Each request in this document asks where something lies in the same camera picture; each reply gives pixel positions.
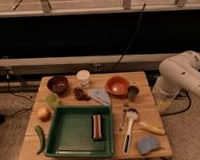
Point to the dark purple bowl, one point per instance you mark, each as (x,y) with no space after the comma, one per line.
(58,84)

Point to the orange bowl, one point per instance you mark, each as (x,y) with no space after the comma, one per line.
(117,85)

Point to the wooden table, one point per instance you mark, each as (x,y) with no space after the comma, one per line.
(144,103)

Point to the white lidded jar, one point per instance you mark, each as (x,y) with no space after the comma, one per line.
(83,77)

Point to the silver fork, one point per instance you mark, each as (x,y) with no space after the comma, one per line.
(125,109)

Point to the blue sponge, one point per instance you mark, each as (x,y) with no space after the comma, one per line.
(148,144)

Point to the green plastic cup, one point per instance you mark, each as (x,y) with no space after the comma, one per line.
(52,100)

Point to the green plastic tray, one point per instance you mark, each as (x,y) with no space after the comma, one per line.
(71,133)

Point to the dark metal cup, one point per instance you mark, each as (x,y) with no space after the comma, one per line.
(132,93)

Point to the hot dog toy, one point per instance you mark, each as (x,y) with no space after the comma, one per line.
(97,127)

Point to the bunch of dark grapes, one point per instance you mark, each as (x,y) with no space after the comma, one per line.
(80,94)

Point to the yellow apple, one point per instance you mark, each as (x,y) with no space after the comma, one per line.
(43,114)

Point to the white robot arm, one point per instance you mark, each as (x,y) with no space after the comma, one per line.
(177,72)

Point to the green chili pepper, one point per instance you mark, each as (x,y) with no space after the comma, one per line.
(41,135)

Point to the light blue cloth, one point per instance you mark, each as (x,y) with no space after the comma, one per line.
(100,95)

